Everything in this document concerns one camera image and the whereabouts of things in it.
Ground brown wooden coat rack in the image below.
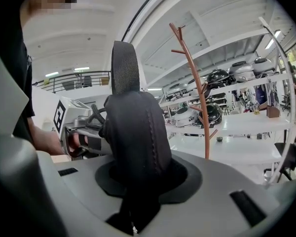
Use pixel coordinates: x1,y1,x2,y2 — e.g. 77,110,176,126
169,22,219,160

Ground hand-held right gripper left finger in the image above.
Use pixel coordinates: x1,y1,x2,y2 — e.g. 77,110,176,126
54,156,131,237

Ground person's body in black clothes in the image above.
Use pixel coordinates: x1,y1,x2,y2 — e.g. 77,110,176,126
0,0,74,145

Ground small brown box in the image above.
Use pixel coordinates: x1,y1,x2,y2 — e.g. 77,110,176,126
266,105,280,119

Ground black metal balcony railing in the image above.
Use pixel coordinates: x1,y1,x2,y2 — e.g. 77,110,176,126
32,70,112,94

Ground white shelving unit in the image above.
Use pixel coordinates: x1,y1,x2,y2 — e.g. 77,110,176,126
138,16,296,187

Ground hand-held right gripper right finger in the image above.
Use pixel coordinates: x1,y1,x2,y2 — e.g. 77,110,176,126
138,152,283,237

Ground person's left hand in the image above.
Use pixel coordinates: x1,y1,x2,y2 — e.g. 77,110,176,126
67,133,81,154

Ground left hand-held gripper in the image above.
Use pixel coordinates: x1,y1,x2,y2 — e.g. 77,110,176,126
53,96,109,160

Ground person's left forearm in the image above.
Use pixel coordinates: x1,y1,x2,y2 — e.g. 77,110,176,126
27,118,65,156

